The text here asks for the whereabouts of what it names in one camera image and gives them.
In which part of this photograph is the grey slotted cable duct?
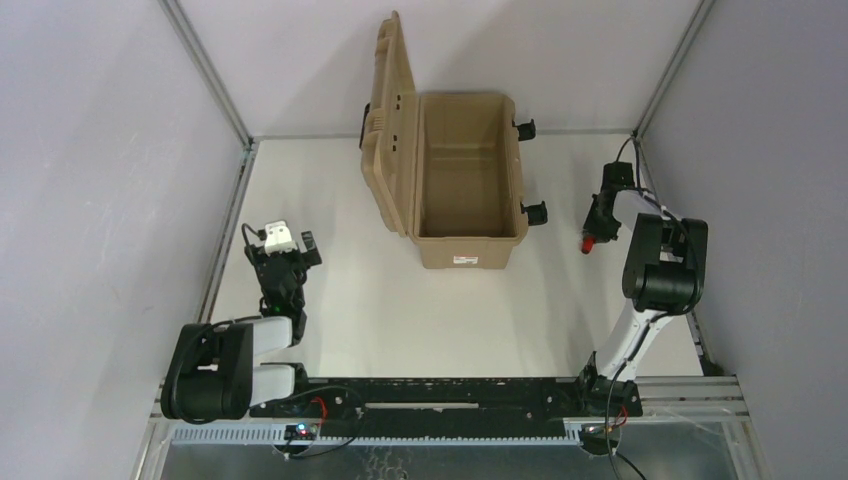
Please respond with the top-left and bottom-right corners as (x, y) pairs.
(170, 423), (584, 446)

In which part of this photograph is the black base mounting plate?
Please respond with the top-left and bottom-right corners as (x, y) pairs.
(249, 377), (643, 439)

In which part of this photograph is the tan plastic toolbox bin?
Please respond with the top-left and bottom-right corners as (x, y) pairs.
(359, 11), (548, 270)

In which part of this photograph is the red black screwdriver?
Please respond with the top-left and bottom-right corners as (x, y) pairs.
(580, 232), (597, 255)

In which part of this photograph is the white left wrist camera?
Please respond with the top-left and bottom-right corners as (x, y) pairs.
(263, 220), (299, 255)

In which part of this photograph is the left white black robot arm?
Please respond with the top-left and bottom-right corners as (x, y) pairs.
(160, 222), (322, 424)

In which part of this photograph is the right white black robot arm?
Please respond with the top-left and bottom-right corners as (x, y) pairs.
(577, 161), (708, 416)

